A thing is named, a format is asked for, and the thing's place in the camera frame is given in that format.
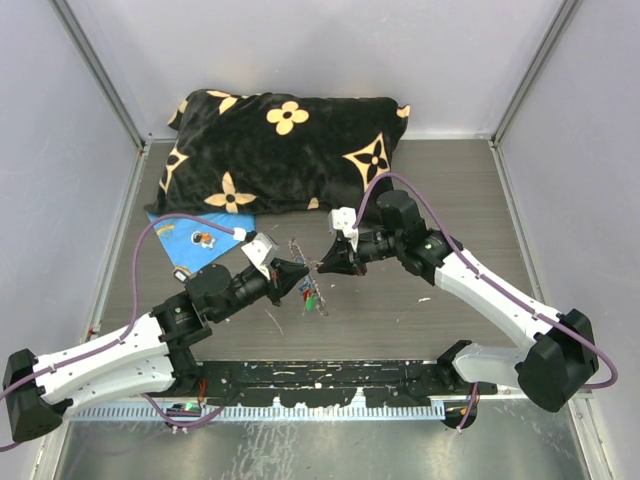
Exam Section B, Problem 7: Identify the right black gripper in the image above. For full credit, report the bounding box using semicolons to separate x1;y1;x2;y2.
319;228;404;276

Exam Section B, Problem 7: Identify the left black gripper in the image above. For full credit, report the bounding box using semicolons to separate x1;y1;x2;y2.
211;257;308;323

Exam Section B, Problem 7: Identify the green tagged key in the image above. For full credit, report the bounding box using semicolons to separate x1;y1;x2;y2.
305;297;316;311

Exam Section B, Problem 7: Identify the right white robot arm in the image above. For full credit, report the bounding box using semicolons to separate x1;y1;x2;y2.
317;190;599;412

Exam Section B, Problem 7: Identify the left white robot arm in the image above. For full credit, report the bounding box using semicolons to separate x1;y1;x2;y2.
1;258;309;443

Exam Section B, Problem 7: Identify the black floral plush pillow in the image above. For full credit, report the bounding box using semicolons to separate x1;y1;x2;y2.
145;88;411;223

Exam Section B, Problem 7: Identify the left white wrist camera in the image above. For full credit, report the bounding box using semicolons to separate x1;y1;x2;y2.
233;228;279;280

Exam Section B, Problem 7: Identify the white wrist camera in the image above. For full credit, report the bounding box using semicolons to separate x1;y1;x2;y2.
329;207;359;250
233;228;279;280

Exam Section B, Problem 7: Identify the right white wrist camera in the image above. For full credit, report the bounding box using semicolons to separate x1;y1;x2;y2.
329;207;359;250

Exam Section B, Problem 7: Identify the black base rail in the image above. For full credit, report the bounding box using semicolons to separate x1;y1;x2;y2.
144;358;496;409

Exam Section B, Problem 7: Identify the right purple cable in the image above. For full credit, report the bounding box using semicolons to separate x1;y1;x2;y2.
352;173;619;390

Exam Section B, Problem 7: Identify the purple cable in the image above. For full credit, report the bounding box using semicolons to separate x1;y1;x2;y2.
0;213;249;449
352;173;619;390

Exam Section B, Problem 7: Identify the white slotted cable duct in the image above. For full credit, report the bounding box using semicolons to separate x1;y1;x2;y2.
71;398;446;422

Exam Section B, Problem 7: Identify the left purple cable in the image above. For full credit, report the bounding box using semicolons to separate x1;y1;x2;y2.
0;213;249;449

